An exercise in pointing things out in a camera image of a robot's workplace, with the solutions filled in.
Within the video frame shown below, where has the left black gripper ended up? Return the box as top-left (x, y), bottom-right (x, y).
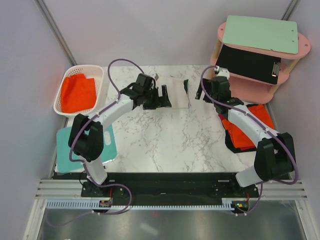
top-left (142, 85), bottom-right (171, 110)

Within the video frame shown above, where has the dark green t shirt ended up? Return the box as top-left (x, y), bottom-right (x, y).
top-left (183, 79), bottom-right (189, 95)

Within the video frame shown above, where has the black t shirt pile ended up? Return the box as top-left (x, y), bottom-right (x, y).
top-left (224, 130), bottom-right (257, 154)

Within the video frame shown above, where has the orange t shirt pile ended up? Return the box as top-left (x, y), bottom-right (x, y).
top-left (218, 104), bottom-right (275, 148)

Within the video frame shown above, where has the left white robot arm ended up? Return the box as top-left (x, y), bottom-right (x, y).
top-left (68, 73), bottom-right (172, 197)

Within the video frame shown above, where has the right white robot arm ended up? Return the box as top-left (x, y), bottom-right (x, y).
top-left (196, 65), bottom-right (299, 197)

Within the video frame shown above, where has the pink two-tier shelf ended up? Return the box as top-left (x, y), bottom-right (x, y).
top-left (210, 22), bottom-right (311, 104)

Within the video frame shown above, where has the black clipboard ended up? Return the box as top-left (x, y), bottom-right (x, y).
top-left (216, 45), bottom-right (281, 85)

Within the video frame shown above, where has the white plastic laundry basket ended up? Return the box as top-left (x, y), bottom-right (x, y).
top-left (53, 65), bottom-right (110, 118)

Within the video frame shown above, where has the orange t shirt in basket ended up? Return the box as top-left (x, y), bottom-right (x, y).
top-left (60, 73), bottom-right (97, 114)

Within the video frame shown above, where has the mint green board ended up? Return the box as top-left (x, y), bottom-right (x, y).
top-left (222, 15), bottom-right (299, 54)

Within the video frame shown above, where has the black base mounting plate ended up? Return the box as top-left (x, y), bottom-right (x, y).
top-left (51, 171), bottom-right (292, 207)

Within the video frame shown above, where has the teal cutting board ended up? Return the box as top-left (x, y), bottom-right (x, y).
top-left (55, 125), bottom-right (118, 174)

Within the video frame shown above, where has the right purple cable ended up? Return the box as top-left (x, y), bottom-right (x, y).
top-left (201, 65), bottom-right (300, 216)

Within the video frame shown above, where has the purple cable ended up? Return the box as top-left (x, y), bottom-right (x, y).
top-left (44, 58), bottom-right (146, 228)
top-left (201, 65), bottom-right (300, 216)

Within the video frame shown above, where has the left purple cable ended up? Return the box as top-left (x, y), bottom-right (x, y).
top-left (44, 58), bottom-right (146, 228)

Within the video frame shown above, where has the aluminium frame rail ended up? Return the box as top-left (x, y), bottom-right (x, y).
top-left (36, 179), bottom-right (307, 200)

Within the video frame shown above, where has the white slotted cable duct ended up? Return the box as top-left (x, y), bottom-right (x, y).
top-left (46, 199), bottom-right (235, 211)

